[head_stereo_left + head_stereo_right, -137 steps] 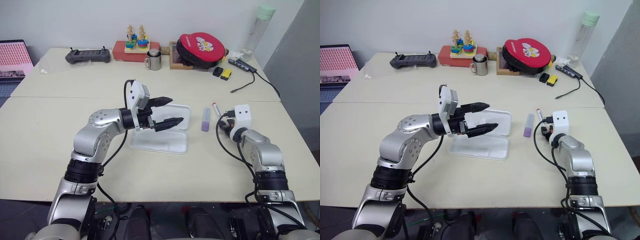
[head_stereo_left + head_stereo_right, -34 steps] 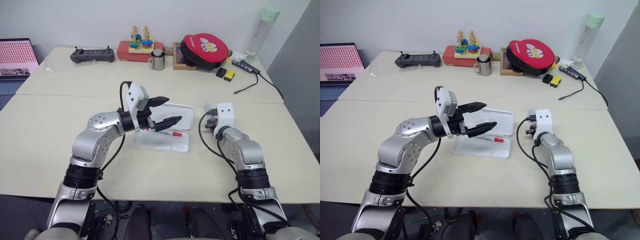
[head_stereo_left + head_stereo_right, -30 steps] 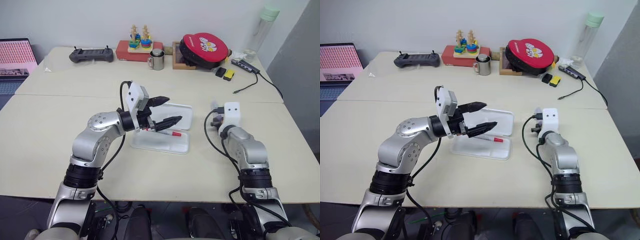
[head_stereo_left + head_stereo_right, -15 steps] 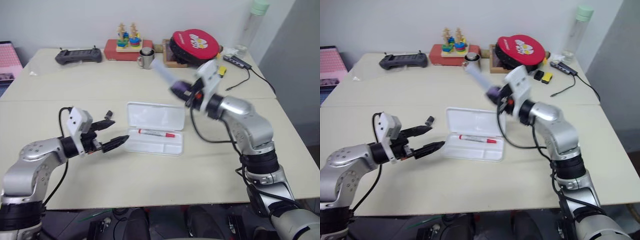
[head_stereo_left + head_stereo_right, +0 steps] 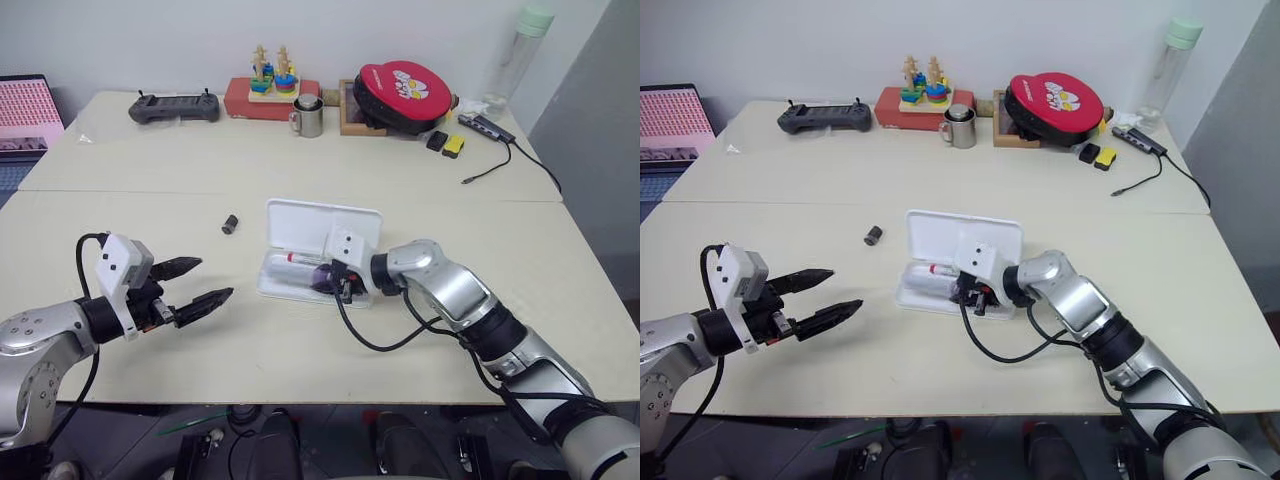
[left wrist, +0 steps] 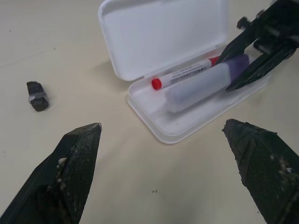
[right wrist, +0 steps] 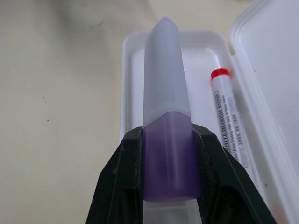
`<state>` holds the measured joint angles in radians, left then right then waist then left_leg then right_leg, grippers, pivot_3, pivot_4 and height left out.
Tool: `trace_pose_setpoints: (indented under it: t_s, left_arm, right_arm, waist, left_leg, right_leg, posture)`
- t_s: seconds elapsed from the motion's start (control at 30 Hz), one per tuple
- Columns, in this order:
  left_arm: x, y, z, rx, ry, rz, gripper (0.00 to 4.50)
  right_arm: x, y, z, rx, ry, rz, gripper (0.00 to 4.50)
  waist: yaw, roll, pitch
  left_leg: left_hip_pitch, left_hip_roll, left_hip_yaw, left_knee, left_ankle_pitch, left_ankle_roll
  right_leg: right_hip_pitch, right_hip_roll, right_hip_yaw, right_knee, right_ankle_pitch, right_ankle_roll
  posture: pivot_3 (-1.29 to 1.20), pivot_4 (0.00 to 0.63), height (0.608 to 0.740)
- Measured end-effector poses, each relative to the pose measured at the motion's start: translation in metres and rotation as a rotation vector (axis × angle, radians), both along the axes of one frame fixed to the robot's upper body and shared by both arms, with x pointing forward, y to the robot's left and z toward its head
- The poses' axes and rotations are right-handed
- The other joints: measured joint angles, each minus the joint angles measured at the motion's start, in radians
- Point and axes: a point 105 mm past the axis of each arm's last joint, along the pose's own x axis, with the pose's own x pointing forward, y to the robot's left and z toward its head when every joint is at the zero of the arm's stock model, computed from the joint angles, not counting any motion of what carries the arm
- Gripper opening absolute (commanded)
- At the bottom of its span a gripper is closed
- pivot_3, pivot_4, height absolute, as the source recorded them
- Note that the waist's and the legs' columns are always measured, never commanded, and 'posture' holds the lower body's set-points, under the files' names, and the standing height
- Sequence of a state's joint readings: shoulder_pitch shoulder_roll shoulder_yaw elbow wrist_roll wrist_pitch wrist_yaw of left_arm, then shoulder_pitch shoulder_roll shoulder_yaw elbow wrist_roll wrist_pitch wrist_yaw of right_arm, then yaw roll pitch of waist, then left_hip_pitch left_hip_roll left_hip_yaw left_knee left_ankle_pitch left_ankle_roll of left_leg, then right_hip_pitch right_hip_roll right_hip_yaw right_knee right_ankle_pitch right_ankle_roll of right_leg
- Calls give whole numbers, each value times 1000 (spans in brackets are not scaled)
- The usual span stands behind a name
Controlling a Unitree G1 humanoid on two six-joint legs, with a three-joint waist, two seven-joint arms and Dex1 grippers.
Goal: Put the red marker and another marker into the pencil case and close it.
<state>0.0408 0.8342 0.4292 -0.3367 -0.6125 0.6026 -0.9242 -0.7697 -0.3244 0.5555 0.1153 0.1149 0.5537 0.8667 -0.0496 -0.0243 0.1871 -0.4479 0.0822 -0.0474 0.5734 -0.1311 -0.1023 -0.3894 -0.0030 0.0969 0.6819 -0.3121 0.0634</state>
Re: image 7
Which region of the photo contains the purple highlighter marker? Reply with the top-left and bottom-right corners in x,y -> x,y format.
141,16 -> 203,224

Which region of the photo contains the red capped whiteboard marker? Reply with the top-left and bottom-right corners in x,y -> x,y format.
210,67 -> 249,168

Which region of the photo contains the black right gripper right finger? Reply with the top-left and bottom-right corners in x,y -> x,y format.
192,123 -> 278,224

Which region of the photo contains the white plastic pencil case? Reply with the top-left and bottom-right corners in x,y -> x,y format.
119,0 -> 299,224

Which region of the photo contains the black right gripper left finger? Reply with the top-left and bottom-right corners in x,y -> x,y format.
84,127 -> 146,224

